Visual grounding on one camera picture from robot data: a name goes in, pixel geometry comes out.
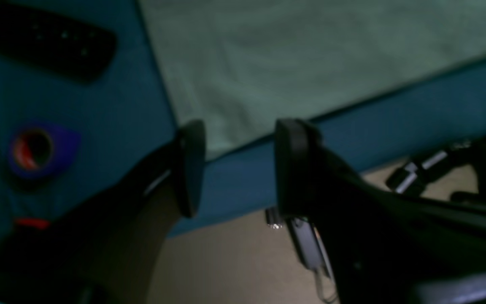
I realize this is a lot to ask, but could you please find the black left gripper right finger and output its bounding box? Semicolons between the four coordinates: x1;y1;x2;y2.
275;119;486;304

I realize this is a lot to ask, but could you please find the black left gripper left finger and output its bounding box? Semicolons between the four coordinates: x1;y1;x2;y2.
0;120;206;304

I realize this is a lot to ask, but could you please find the light green T-shirt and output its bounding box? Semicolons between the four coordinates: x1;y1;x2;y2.
138;0;486;160

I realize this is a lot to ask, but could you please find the black orange clamp top right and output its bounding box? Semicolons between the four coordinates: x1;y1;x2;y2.
14;217;51;231

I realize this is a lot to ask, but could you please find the purple tape roll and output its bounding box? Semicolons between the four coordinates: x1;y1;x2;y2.
5;122;81;181

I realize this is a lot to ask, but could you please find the blue table cloth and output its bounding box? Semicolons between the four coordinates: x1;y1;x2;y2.
0;0;486;242

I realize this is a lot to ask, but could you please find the black remote control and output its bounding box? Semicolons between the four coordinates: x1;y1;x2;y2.
0;3;118;81

